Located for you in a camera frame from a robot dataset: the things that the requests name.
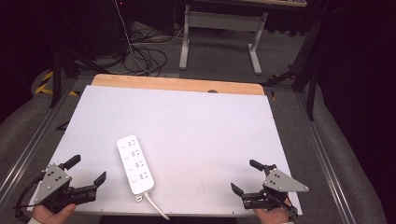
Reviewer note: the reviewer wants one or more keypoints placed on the person's left hand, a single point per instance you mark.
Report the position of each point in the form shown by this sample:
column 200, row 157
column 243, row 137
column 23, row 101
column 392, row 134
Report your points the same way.
column 46, row 216

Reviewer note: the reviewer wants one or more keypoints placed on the white power strip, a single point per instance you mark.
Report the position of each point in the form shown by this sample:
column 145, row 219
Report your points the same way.
column 135, row 165

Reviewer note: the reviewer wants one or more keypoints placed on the white metal desk frame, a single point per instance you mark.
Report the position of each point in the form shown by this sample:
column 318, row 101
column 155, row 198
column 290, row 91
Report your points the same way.
column 222, row 20

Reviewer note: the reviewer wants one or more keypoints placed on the black metal stand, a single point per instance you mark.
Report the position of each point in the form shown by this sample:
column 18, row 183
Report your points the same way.
column 311, row 84
column 56, row 77

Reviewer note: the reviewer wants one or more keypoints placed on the white table cover board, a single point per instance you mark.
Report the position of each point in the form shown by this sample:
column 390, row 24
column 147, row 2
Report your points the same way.
column 193, row 130

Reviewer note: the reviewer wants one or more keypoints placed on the person's right hand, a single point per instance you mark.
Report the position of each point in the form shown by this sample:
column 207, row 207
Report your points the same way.
column 272, row 215

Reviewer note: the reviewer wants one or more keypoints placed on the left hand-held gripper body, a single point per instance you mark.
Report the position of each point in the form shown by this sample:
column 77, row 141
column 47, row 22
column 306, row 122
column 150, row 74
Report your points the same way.
column 53, row 182

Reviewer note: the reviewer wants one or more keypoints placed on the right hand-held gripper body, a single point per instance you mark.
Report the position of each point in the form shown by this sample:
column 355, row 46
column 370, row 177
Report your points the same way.
column 280, row 183

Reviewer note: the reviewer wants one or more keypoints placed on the wooden desk top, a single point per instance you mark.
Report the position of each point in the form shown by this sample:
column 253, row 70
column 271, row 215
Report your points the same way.
column 280, row 2

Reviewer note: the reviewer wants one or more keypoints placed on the aluminium floor rail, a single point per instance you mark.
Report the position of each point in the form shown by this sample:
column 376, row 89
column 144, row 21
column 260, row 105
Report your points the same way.
column 323, row 161
column 34, row 140

